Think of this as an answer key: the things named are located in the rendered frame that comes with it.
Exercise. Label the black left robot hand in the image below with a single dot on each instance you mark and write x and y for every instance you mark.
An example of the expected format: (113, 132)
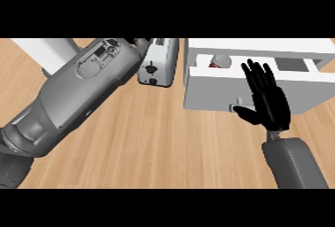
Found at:
(132, 40)

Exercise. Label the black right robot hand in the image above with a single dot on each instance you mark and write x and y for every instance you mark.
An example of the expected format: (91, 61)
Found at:
(271, 100)

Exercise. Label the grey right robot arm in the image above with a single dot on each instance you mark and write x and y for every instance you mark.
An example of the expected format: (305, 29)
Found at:
(295, 165)

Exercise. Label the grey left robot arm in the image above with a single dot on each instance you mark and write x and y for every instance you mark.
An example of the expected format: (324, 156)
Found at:
(79, 88)

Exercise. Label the white drawer front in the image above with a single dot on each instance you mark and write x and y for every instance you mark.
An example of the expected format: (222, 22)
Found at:
(213, 91)

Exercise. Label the red and silver can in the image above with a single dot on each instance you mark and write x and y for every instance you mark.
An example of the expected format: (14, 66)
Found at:
(221, 61)

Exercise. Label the silver toaster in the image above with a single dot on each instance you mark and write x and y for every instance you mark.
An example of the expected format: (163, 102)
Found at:
(160, 63)

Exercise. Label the white cabinet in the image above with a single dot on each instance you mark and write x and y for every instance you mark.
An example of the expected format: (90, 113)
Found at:
(262, 45)

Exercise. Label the white paper towel roll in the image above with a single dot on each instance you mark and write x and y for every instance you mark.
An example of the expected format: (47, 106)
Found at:
(48, 51)

